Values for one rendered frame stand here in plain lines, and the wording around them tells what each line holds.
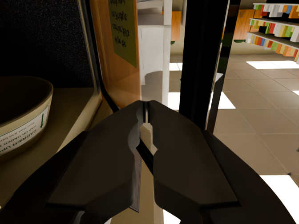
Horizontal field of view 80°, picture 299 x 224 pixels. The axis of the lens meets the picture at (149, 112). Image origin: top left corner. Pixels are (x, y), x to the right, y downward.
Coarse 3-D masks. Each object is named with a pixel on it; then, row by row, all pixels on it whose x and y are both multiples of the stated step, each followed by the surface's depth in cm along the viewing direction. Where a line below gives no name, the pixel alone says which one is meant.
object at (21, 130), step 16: (0, 80) 28; (16, 80) 29; (32, 80) 28; (0, 96) 29; (16, 96) 29; (32, 96) 28; (48, 96) 22; (0, 112) 29; (16, 112) 29; (32, 112) 20; (48, 112) 24; (0, 128) 17; (16, 128) 19; (32, 128) 21; (0, 144) 18; (16, 144) 20; (0, 160) 20
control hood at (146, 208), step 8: (104, 104) 40; (104, 112) 37; (112, 112) 38; (96, 120) 34; (144, 168) 33; (144, 176) 32; (152, 176) 34; (144, 184) 31; (152, 184) 32; (144, 192) 29; (152, 192) 31; (144, 200) 28; (152, 200) 30; (128, 208) 25; (144, 208) 27; (152, 208) 28; (120, 216) 23; (128, 216) 24; (136, 216) 25; (144, 216) 26; (152, 216) 27
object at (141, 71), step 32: (96, 0) 25; (128, 0) 16; (160, 0) 11; (96, 32) 30; (128, 32) 18; (160, 32) 12; (224, 32) 8; (128, 64) 20; (160, 64) 14; (224, 64) 9; (128, 96) 23; (160, 96) 15
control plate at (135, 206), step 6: (138, 156) 34; (138, 162) 33; (138, 168) 32; (138, 174) 31; (138, 180) 30; (138, 186) 29; (138, 192) 28; (138, 198) 28; (132, 204) 26; (138, 204) 27; (138, 210) 26
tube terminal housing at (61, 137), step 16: (64, 96) 34; (80, 96) 34; (96, 96) 37; (64, 112) 29; (80, 112) 29; (96, 112) 37; (48, 128) 26; (64, 128) 25; (80, 128) 29; (32, 144) 23; (48, 144) 23; (64, 144) 23; (16, 160) 20; (32, 160) 20; (0, 176) 19; (16, 176) 19; (0, 192) 17
